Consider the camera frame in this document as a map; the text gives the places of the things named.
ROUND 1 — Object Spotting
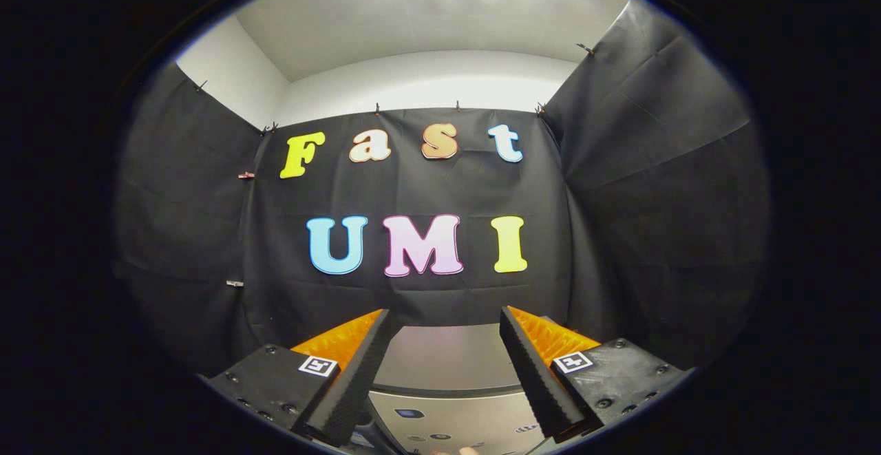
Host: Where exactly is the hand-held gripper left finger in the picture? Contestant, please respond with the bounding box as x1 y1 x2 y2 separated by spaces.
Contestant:
200 308 391 447

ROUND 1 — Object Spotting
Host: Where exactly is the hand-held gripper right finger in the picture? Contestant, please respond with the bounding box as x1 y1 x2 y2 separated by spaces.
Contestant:
499 306 692 442

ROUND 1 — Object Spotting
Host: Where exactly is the black backdrop cloth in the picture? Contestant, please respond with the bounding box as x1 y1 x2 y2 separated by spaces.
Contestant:
112 0 772 380

